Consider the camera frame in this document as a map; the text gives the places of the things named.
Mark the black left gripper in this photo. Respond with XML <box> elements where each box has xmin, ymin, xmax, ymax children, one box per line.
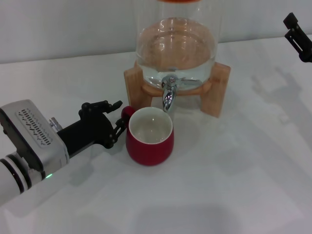
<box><xmin>57</xmin><ymin>99</ymin><xmax>128</xmax><ymax>159</ymax></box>

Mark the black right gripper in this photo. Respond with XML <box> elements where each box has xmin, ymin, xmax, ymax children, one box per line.
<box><xmin>283</xmin><ymin>12</ymin><xmax>312</xmax><ymax>63</ymax></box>

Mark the red cup white inside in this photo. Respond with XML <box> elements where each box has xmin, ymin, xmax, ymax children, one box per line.
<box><xmin>120</xmin><ymin>105</ymin><xmax>176</xmax><ymax>167</ymax></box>

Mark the chrome dispenser faucet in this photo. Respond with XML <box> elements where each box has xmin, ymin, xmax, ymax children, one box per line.
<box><xmin>160</xmin><ymin>75</ymin><xmax>203</xmax><ymax>113</ymax></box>

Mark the glass water dispenser jar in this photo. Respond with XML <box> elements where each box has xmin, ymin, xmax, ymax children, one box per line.
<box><xmin>133</xmin><ymin>0</ymin><xmax>224</xmax><ymax>86</ymax></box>

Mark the wooden dispenser stand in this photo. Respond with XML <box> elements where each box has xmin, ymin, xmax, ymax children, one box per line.
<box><xmin>123</xmin><ymin>60</ymin><xmax>232</xmax><ymax>118</ymax></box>

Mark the silver vented wrist camera box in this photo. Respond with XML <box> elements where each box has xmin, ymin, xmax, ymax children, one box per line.
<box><xmin>0</xmin><ymin>99</ymin><xmax>70</xmax><ymax>173</ymax></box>

